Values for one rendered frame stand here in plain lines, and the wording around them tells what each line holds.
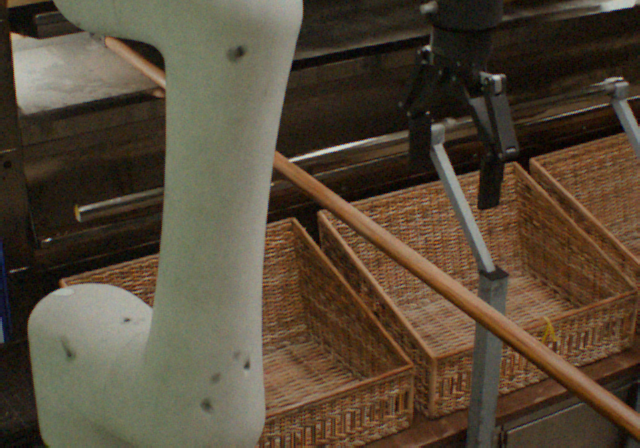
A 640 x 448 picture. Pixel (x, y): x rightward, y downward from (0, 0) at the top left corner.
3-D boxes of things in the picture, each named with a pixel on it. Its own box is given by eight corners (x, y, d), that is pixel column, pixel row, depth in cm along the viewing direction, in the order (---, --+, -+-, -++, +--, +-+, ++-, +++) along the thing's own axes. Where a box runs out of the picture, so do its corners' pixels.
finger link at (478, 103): (473, 71, 157) (479, 66, 155) (509, 156, 155) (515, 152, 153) (448, 77, 155) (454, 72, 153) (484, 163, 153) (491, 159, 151)
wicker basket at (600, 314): (311, 316, 300) (311, 209, 288) (507, 258, 325) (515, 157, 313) (428, 425, 262) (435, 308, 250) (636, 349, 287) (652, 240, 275)
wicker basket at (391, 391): (65, 390, 273) (53, 277, 260) (295, 321, 299) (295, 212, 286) (164, 520, 235) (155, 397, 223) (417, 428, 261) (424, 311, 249)
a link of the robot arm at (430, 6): (526, -22, 150) (475, -40, 157) (449, -9, 144) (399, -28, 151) (522, 27, 152) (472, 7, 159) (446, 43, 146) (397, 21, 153)
